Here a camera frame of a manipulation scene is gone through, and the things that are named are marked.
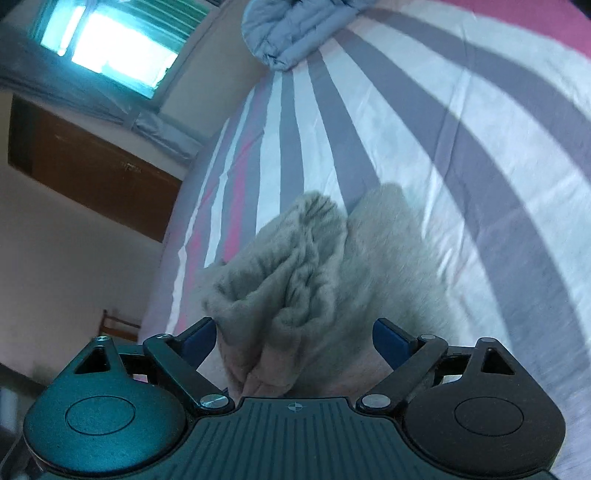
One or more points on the striped bed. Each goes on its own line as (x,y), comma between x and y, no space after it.
(461,161)

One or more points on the folded blue duvet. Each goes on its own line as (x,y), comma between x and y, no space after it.
(295,32)

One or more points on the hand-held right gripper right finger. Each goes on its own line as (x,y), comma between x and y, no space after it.
(390,344)

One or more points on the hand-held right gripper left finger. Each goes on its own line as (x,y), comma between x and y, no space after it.
(201,342)

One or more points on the wooden chair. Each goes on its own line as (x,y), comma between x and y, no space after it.
(121,323)

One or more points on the brown wooden door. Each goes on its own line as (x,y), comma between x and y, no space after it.
(92,170)

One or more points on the sliding window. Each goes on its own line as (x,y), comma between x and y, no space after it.
(120,41)

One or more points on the grey pants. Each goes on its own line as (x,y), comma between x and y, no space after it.
(314,277)

